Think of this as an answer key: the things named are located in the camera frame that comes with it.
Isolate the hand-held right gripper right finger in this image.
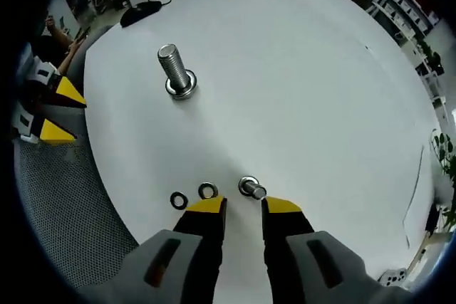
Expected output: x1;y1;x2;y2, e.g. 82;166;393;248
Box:
261;196;415;304

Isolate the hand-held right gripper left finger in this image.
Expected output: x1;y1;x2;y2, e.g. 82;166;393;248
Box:
78;195;228;304

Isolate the small threaded steel stud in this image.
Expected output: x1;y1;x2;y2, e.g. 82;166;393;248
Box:
237;174;268;202

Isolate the large threaded steel stud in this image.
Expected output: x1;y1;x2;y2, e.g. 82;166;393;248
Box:
157;43;199;100

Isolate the grey mesh office chair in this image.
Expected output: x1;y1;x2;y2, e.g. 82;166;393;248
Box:
14;25;142;290

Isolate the white handheld controller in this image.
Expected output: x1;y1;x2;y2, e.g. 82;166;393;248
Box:
377;267;409;288

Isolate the potted green plant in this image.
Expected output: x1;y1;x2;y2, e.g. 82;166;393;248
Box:
429;129;456;191

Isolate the small green plant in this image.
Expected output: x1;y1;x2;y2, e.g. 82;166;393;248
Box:
420;42;446;75

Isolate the shelf of white storage boxes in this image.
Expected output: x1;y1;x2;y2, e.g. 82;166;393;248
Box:
331;0;450;105

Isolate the black device with cable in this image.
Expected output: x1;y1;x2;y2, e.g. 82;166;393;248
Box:
119;0;163;28

